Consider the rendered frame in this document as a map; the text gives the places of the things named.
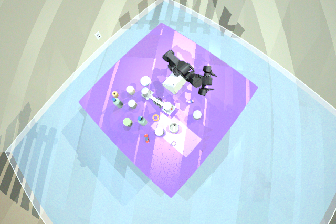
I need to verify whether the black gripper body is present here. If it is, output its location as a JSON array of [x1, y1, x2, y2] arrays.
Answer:
[[196, 66, 211, 96]]

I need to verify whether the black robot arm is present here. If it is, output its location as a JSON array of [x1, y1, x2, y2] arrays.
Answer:
[[162, 50, 213, 88]]

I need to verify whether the beige cylinder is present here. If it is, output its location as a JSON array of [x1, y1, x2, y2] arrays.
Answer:
[[112, 91, 119, 98]]

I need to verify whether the pale green cylinder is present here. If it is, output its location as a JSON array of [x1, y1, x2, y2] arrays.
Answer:
[[123, 118, 133, 127]]

